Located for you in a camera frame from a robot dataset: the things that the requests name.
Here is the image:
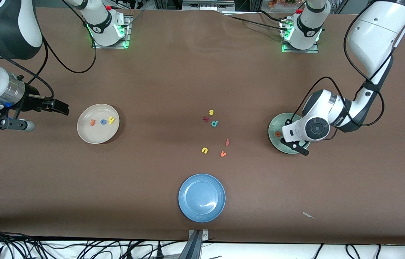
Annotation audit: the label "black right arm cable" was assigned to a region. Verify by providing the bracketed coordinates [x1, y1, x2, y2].
[0, 0, 97, 99]

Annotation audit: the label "blue plate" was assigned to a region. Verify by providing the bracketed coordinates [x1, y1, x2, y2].
[178, 174, 226, 223]

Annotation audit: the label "pale green plate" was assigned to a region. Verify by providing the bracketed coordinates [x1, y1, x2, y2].
[268, 113, 313, 154]

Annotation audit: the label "grey power strip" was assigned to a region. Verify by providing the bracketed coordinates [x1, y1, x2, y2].
[183, 0, 235, 11]

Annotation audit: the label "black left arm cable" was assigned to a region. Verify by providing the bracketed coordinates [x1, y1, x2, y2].
[290, 0, 405, 126]

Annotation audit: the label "brown paper table cover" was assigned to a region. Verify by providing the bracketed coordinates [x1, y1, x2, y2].
[0, 7, 405, 246]

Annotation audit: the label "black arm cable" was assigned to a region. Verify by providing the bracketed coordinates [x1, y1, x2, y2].
[0, 0, 97, 99]
[290, 0, 405, 126]

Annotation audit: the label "metal camera stand bracket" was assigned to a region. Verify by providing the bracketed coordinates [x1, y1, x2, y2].
[179, 229, 210, 259]

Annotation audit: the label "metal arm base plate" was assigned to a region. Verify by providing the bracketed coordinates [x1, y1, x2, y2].
[282, 41, 319, 54]
[92, 34, 132, 49]

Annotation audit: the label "orange artificial flowers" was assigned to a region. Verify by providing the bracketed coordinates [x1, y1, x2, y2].
[269, 0, 305, 9]

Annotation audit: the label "black cable on table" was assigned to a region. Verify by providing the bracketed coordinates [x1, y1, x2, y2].
[224, 13, 289, 31]

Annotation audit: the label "beige brown plate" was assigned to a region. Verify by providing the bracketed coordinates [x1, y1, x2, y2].
[77, 104, 120, 144]

